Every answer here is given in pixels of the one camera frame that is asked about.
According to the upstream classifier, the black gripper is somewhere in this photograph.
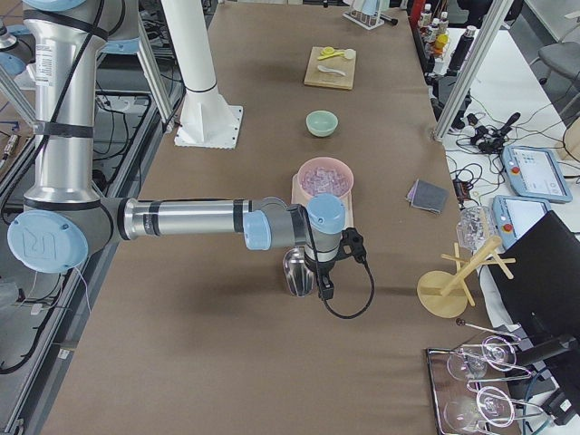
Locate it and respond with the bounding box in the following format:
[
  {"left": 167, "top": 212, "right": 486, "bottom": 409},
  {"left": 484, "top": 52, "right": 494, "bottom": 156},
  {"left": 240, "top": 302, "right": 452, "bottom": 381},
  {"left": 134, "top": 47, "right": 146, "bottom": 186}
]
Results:
[{"left": 304, "top": 256, "right": 336, "bottom": 300}]

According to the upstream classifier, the white ceramic spoon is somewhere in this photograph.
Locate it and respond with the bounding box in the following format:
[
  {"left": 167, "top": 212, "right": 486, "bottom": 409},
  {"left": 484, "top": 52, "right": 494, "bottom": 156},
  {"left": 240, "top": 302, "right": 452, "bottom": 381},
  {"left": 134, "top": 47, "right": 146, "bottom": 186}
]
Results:
[{"left": 317, "top": 64, "right": 347, "bottom": 77}]

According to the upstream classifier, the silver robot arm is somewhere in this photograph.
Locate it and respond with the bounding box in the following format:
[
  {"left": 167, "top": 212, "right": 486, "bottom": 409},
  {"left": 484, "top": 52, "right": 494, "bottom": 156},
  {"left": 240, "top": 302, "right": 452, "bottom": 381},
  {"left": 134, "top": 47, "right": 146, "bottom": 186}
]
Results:
[{"left": 7, "top": 1, "right": 346, "bottom": 300}]

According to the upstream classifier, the metal ice scoop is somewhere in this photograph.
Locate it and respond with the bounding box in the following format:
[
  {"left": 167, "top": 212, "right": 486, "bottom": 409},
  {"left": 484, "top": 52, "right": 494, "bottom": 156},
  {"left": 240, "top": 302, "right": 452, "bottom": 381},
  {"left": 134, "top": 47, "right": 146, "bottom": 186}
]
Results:
[{"left": 283, "top": 246, "right": 314, "bottom": 297}]

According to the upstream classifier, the pink bowl of ice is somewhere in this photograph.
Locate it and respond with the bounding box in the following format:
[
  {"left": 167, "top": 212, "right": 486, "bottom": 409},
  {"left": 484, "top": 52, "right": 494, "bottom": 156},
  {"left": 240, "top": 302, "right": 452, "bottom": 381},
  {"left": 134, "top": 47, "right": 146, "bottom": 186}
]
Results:
[{"left": 297, "top": 157, "right": 354, "bottom": 198}]

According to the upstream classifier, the clear plastic ice bag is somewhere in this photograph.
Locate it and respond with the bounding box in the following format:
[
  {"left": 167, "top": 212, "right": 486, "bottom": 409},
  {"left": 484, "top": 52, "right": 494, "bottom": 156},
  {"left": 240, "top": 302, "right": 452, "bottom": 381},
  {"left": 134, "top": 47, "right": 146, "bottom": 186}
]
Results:
[{"left": 456, "top": 206, "right": 498, "bottom": 251}]

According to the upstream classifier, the mint green bowl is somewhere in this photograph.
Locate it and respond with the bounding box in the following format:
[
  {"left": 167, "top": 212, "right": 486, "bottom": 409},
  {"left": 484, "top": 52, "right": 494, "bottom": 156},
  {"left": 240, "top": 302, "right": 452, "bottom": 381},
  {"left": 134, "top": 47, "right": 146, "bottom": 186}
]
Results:
[{"left": 305, "top": 110, "right": 339, "bottom": 138}]

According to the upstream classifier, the cream plastic tray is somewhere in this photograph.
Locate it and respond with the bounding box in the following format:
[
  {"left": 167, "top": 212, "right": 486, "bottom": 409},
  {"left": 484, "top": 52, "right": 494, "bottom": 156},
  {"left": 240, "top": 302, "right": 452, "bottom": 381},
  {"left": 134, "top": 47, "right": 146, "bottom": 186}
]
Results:
[{"left": 291, "top": 173, "right": 354, "bottom": 229}]

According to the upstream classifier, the wooden mug tree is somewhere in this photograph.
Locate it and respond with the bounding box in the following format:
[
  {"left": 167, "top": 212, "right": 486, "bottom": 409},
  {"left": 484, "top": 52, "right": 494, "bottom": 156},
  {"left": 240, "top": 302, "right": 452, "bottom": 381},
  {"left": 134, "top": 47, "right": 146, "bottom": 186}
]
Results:
[{"left": 417, "top": 236, "right": 516, "bottom": 318}]

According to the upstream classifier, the grey folded cloth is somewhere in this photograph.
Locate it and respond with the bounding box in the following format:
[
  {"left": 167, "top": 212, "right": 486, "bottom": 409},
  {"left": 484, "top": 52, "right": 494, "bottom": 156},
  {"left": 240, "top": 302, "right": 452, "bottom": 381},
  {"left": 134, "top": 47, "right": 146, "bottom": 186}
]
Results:
[{"left": 406, "top": 179, "right": 449, "bottom": 214}]

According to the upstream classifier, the upper wine glass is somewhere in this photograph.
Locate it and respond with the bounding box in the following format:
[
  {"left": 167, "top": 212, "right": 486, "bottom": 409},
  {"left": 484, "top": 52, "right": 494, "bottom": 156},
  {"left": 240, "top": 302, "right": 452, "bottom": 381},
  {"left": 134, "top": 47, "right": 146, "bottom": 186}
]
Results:
[{"left": 447, "top": 335, "right": 516, "bottom": 381}]

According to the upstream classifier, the wine glass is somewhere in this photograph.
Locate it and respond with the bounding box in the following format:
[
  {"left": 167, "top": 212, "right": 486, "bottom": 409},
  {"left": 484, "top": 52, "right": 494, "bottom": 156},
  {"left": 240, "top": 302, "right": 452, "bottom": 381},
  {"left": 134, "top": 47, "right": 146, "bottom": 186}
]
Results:
[
  {"left": 447, "top": 335, "right": 516, "bottom": 381},
  {"left": 443, "top": 386, "right": 515, "bottom": 434}
]

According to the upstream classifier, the lower teach pendant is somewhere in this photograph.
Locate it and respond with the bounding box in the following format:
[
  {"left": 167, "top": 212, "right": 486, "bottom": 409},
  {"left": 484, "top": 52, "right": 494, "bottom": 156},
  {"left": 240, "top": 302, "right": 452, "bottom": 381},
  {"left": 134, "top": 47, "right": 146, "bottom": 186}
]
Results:
[{"left": 492, "top": 195, "right": 551, "bottom": 249}]

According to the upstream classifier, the teach pendant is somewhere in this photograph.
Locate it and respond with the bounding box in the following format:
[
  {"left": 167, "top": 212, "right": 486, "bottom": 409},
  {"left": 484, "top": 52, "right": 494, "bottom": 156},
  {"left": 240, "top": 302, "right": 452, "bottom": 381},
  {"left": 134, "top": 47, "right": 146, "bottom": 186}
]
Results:
[
  {"left": 501, "top": 145, "right": 573, "bottom": 203},
  {"left": 492, "top": 195, "right": 551, "bottom": 249}
]

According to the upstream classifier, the lower wine glass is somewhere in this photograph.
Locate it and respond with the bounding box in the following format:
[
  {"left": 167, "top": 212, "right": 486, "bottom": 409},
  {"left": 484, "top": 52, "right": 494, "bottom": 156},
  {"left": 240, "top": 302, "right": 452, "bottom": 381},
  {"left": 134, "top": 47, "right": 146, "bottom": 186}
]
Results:
[{"left": 443, "top": 386, "right": 515, "bottom": 434}]

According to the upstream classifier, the black monitor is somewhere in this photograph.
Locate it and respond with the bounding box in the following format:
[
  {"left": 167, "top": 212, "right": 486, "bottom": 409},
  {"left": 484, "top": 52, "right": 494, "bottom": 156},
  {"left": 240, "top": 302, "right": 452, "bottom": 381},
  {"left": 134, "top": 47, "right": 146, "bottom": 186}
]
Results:
[{"left": 490, "top": 211, "right": 579, "bottom": 383}]

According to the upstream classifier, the upper teach pendant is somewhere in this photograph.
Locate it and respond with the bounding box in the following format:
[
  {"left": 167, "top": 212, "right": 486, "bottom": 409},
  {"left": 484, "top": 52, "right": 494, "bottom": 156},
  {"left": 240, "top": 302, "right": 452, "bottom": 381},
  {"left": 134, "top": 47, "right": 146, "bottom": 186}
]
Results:
[{"left": 501, "top": 145, "right": 573, "bottom": 203}]

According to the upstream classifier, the black water bottle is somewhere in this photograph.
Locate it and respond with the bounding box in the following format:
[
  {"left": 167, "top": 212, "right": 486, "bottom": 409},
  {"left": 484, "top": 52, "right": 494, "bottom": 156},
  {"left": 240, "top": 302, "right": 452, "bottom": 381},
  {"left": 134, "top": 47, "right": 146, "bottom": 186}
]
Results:
[{"left": 447, "top": 25, "right": 477, "bottom": 76}]

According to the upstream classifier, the black camera cable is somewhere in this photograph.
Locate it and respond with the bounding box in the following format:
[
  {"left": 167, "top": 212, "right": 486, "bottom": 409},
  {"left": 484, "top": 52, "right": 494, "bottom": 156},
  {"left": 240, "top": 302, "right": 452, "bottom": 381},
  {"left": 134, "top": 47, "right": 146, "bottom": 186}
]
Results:
[{"left": 322, "top": 257, "right": 376, "bottom": 320}]

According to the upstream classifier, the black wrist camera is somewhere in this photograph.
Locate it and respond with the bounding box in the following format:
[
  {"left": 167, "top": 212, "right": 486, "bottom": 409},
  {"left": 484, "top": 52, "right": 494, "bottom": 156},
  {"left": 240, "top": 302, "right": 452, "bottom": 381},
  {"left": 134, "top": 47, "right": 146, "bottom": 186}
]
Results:
[{"left": 336, "top": 227, "right": 366, "bottom": 264}]

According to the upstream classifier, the aluminium frame post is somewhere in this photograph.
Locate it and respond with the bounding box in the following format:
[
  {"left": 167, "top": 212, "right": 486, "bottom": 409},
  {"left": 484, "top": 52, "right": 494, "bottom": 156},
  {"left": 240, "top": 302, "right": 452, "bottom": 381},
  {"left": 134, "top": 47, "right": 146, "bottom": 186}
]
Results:
[{"left": 432, "top": 0, "right": 513, "bottom": 142}]

